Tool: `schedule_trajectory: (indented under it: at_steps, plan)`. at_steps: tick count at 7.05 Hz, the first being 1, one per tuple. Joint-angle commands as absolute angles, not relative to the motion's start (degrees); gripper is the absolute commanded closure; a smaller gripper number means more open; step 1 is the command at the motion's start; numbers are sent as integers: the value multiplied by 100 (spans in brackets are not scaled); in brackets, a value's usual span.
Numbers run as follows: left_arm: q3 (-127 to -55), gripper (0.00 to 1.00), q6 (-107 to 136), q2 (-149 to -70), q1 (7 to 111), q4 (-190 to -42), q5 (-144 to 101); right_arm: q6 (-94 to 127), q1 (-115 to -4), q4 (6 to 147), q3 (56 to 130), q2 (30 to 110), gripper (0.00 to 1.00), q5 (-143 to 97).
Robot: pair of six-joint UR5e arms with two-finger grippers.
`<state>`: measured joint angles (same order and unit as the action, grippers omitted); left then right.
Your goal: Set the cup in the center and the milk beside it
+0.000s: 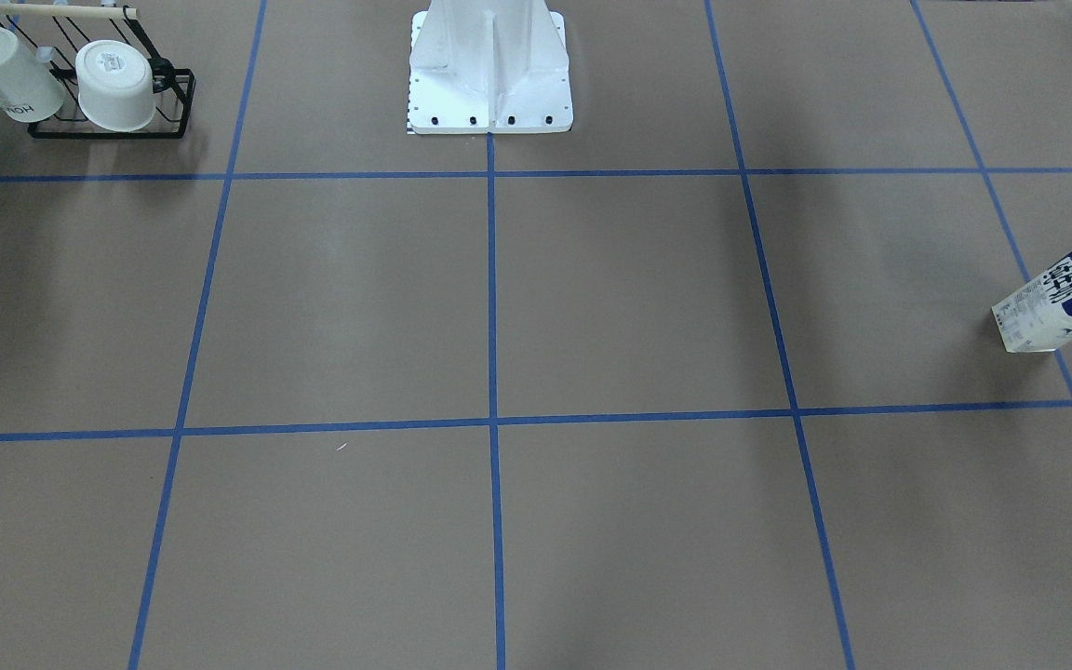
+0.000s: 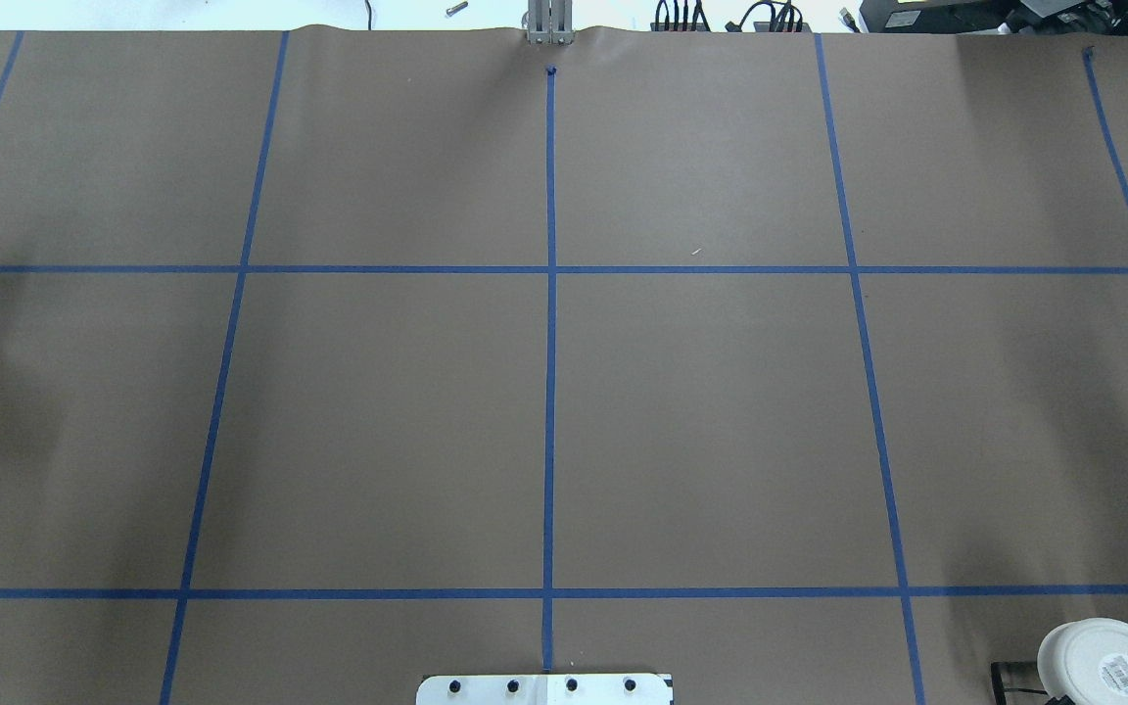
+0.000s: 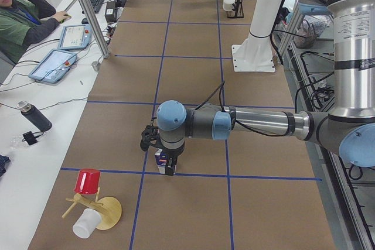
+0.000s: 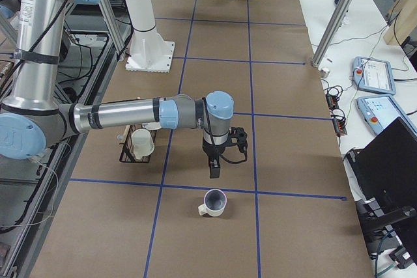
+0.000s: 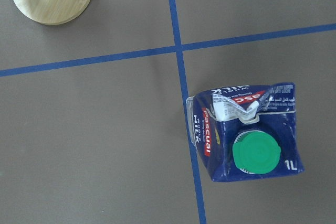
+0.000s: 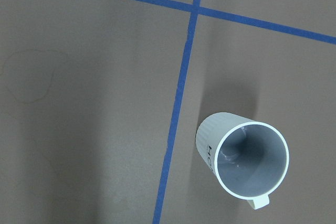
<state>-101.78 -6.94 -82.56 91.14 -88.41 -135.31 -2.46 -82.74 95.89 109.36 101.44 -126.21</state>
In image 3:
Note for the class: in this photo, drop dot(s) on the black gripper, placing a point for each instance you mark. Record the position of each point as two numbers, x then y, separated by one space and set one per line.
171 163

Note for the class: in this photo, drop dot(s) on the teach pendant tablet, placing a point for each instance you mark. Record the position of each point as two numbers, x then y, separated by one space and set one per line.
75 37
53 67

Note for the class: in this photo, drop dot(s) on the blue white milk carton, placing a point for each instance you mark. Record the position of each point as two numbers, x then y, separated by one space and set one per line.
161 158

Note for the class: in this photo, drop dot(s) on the black wire cup rack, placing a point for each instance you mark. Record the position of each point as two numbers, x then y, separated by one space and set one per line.
237 11

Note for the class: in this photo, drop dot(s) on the black water bottle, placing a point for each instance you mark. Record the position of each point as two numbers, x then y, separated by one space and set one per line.
31 113

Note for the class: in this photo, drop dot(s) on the seated person green jacket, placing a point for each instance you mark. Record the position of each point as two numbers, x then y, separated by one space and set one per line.
26 22

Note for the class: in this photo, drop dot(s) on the black power adapter box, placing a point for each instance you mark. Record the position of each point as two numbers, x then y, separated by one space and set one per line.
111 12

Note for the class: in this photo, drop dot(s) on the white cup on wooden stand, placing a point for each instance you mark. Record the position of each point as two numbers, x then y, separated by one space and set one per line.
87 223

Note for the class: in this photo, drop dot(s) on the wooden cup stand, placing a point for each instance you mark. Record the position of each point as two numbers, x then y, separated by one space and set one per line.
109 208

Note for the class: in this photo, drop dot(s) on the patterned bag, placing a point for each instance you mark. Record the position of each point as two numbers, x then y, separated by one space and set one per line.
308 32

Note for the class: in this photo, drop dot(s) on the aluminium frame post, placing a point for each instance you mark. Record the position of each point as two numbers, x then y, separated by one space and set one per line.
96 30

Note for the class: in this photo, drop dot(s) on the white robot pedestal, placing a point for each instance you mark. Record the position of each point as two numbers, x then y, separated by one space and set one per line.
255 53

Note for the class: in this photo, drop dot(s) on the red cup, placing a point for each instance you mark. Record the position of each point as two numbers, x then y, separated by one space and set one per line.
87 181

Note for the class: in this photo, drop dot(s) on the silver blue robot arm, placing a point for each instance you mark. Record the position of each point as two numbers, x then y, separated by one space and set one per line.
347 130

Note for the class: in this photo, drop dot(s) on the small black clip device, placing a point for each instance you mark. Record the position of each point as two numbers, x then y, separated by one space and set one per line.
30 138

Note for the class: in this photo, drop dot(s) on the front teach pendant tablet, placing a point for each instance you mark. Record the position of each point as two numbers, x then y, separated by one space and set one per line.
53 67

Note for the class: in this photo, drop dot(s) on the white cup front rack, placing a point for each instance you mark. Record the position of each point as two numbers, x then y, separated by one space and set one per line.
228 5

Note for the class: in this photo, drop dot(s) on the rear teach pendant tablet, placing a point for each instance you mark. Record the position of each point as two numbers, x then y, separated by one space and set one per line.
75 37

